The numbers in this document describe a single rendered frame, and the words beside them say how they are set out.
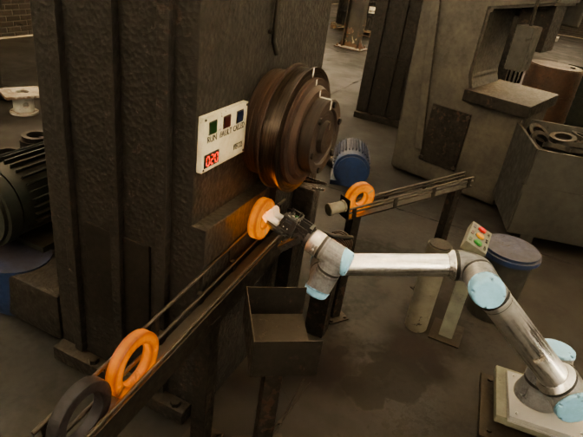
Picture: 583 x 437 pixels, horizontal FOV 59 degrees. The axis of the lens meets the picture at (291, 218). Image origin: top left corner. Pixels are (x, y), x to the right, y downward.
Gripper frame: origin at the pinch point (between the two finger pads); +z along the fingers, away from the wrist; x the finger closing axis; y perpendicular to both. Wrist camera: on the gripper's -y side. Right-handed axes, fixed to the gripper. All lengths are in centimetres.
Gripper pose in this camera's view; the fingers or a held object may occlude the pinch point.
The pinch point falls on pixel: (262, 213)
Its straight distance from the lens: 189.7
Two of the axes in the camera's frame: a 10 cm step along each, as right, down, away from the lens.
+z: -8.3, -5.3, 1.9
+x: -4.3, 3.9, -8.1
